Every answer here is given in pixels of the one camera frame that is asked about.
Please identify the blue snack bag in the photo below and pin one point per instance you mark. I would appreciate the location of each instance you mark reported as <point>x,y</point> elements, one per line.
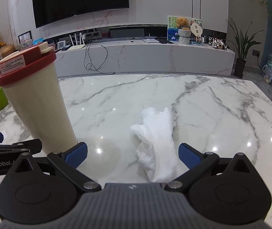
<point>37,41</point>

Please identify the black and white figurines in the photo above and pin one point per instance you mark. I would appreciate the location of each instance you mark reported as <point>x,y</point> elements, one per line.
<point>215,43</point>

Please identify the black flat pad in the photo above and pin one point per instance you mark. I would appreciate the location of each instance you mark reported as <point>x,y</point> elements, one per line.
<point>165,41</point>

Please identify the small white desk clock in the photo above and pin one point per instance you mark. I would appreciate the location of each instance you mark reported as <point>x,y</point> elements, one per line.
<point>61,44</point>

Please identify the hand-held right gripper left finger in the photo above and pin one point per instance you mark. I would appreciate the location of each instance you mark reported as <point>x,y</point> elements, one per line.
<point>76,154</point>

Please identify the black power strip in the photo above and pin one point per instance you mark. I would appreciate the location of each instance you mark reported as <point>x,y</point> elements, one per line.
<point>94,35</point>

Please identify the long-leaf potted plant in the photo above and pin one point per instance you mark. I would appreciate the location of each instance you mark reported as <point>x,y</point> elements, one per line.
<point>240,69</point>

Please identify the white marble television cabinet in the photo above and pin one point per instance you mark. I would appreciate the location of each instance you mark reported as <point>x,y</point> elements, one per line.
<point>150,57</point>

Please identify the white router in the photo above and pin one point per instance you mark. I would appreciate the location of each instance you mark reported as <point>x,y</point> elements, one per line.
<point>76,47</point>

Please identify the round paper hand fan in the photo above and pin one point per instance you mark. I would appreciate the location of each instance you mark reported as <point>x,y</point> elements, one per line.
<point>194,20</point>
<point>196,29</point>

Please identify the black wall television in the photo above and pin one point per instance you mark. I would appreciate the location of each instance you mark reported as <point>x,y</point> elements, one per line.
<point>78,0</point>

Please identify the black wall socket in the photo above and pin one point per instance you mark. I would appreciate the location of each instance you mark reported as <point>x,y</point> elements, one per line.
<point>255,52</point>

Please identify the golden acorn jar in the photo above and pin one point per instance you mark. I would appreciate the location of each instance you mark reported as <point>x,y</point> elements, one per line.
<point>6,50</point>

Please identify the white flat device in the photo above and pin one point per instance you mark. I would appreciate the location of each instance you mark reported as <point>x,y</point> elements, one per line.
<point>150,40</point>

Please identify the clear patterned bag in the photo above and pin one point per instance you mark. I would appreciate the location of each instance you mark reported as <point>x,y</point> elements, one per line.
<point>27,43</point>

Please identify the cream cup with red lid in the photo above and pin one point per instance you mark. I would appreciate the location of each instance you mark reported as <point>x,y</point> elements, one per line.
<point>38,100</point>

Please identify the blue flower painting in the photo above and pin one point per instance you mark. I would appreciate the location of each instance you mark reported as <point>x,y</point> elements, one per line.
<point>172,33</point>

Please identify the black photo frame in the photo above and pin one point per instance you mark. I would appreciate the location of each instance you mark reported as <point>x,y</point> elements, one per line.
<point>25,35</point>

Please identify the small black box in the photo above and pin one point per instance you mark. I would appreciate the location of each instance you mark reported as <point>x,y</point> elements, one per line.
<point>66,48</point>

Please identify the pink picture card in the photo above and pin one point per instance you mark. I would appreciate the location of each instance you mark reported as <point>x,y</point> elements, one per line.
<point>51,44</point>

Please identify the white paper towel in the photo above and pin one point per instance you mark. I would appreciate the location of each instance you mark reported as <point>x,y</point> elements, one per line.
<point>157,136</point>

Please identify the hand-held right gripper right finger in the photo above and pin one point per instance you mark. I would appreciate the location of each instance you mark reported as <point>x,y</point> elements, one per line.
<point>187,155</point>

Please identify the brown teddy bear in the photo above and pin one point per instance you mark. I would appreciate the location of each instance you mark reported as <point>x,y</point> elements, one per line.
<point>182,22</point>

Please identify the white ribbed pot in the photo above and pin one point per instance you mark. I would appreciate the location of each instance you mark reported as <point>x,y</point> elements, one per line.
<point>184,38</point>

